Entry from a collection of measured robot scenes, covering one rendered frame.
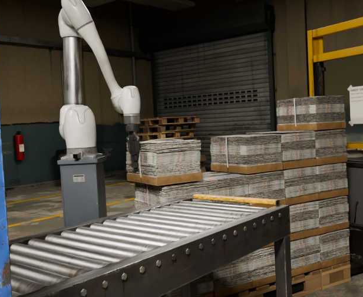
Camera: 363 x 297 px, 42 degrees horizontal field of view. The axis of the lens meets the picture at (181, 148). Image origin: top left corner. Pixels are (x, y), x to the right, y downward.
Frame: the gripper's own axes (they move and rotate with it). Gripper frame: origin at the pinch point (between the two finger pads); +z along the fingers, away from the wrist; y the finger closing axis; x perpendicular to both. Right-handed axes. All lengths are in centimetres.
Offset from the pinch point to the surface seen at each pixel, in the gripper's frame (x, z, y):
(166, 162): -9.4, 0.6, -19.6
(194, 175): -26.1, 9.5, -20.5
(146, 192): -7.9, 19.1, 3.1
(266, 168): -79, 11, -19
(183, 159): -19.8, 0.2, -20.0
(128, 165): -2.6, 3.5, 13.5
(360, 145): -185, 4, -5
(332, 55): -178, -66, 13
